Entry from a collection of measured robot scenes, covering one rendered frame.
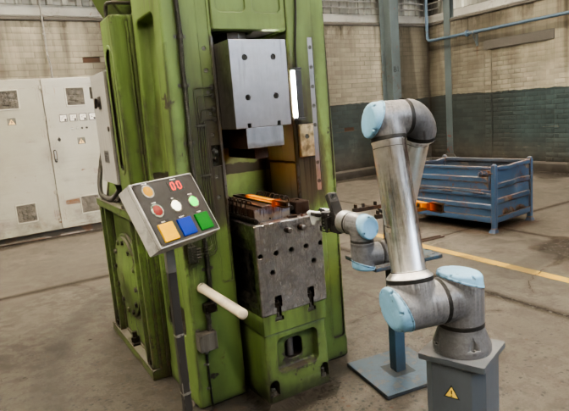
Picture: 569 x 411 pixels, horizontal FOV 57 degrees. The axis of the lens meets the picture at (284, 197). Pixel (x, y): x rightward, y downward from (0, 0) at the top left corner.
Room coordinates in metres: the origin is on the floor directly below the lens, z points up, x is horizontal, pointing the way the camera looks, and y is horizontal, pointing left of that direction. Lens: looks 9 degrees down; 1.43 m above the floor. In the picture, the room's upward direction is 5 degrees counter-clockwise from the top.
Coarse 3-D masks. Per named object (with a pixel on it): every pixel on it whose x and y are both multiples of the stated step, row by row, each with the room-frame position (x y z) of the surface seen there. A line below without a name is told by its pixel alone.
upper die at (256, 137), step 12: (228, 132) 2.61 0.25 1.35; (240, 132) 2.49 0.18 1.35; (252, 132) 2.46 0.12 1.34; (264, 132) 2.49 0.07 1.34; (276, 132) 2.52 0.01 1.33; (228, 144) 2.62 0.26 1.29; (240, 144) 2.50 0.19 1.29; (252, 144) 2.45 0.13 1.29; (264, 144) 2.49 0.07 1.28; (276, 144) 2.52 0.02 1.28
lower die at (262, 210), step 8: (232, 200) 2.74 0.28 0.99; (240, 200) 2.70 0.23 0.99; (248, 200) 2.68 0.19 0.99; (256, 200) 2.62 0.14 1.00; (232, 208) 2.64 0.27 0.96; (248, 208) 2.49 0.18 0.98; (256, 208) 2.47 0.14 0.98; (264, 208) 2.47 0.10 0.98; (272, 208) 2.49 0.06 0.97; (280, 208) 2.52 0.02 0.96; (288, 208) 2.54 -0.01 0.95; (248, 216) 2.49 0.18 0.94; (256, 216) 2.45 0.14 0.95; (264, 216) 2.47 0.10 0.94; (272, 216) 2.49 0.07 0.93; (280, 216) 2.52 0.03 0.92
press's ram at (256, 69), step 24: (216, 48) 2.53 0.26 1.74; (240, 48) 2.45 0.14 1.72; (264, 48) 2.51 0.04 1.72; (216, 72) 2.55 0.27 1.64; (240, 72) 2.44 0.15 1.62; (264, 72) 2.50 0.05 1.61; (240, 96) 2.44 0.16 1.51; (264, 96) 2.50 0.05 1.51; (288, 96) 2.56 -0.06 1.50; (240, 120) 2.43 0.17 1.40; (264, 120) 2.49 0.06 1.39; (288, 120) 2.56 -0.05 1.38
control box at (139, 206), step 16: (176, 176) 2.19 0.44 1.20; (128, 192) 1.99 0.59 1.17; (160, 192) 2.07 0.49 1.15; (176, 192) 2.13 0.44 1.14; (192, 192) 2.20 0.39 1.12; (128, 208) 2.00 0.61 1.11; (144, 208) 1.97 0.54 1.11; (192, 208) 2.14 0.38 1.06; (208, 208) 2.21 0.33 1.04; (144, 224) 1.95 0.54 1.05; (160, 224) 1.98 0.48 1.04; (176, 224) 2.03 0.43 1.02; (144, 240) 1.96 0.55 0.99; (160, 240) 1.93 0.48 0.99; (176, 240) 1.98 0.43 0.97; (192, 240) 2.08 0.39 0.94
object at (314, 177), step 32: (288, 0) 2.75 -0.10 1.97; (320, 0) 2.86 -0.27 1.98; (288, 32) 2.74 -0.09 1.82; (320, 32) 2.86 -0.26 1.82; (288, 64) 2.75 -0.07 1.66; (320, 64) 2.85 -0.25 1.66; (320, 96) 2.84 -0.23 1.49; (288, 128) 2.79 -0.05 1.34; (320, 128) 2.83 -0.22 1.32; (288, 160) 2.82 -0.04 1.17; (320, 160) 2.82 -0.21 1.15; (288, 192) 2.84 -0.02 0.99; (320, 192) 2.81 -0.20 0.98
